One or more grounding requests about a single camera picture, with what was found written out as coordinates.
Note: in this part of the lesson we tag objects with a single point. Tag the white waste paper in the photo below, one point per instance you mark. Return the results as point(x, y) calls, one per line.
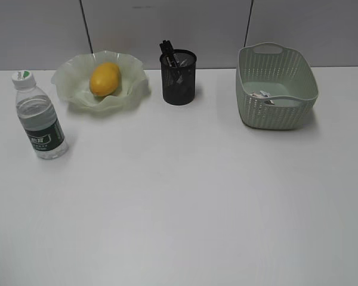
point(263, 95)

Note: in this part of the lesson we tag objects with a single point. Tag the pale green plastic basket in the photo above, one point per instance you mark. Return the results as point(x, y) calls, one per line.
point(282, 72)

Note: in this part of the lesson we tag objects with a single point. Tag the black marker pen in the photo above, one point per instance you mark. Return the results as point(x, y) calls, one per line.
point(171, 59)
point(169, 53)
point(166, 51)

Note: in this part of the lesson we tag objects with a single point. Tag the pale green wavy glass plate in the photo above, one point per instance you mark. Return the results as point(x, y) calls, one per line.
point(72, 82)

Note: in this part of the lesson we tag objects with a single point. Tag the clear water bottle green label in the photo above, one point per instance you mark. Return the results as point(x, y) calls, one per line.
point(38, 117)

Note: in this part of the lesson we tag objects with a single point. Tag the grey white eraser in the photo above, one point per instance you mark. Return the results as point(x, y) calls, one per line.
point(180, 84)
point(185, 62)

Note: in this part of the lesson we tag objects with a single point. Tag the yellow mango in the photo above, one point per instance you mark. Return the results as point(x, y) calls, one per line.
point(105, 79)

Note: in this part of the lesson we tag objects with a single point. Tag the black mesh pen holder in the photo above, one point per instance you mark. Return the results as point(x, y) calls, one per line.
point(170, 74)

